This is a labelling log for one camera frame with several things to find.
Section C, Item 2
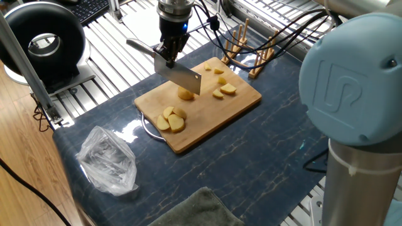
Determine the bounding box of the slanted aluminium post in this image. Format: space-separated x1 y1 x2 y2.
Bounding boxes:
0 12 63 125

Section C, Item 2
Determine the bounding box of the white paper pad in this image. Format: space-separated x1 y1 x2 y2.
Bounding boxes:
121 0 208 50

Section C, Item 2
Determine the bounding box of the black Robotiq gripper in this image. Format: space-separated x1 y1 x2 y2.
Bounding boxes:
153 17 190 69

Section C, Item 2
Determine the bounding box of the black ring-shaped device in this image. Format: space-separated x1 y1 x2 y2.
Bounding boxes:
0 1 97 97

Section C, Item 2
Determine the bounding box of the perforated aluminium plate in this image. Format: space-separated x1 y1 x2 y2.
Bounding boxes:
310 196 324 226

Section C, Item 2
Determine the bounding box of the grey-green towel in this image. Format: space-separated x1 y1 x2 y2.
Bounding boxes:
147 186 246 226

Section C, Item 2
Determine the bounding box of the black floor cable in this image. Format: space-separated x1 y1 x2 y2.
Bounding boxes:
0 156 73 226

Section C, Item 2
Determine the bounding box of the clear plastic bag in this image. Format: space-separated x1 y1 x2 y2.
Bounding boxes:
76 126 139 197

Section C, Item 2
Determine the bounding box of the black keyboard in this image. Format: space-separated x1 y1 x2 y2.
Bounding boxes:
67 0 111 25

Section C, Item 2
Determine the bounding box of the short aluminium post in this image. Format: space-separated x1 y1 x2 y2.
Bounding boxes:
108 0 124 23

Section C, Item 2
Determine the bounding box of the steel cleaver knife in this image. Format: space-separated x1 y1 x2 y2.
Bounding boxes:
126 38 202 96

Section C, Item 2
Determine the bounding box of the tangled black cable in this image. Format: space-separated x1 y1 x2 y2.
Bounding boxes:
32 94 53 132

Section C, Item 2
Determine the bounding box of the wooden cutting board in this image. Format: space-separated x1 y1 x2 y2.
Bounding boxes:
134 56 263 154

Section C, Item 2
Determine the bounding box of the dark blue marbled mat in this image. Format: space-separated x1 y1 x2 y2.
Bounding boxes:
52 26 329 226

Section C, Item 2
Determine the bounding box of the hanging black cable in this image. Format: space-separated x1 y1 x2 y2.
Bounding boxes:
302 147 329 174

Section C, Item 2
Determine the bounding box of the potato half with skin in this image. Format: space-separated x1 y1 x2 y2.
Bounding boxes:
177 87 195 101

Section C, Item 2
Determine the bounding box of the black gripper cable bundle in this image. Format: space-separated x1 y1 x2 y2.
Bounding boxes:
193 0 334 70

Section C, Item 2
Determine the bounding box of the wooden peg rack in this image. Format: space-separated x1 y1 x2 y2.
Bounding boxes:
220 18 280 79

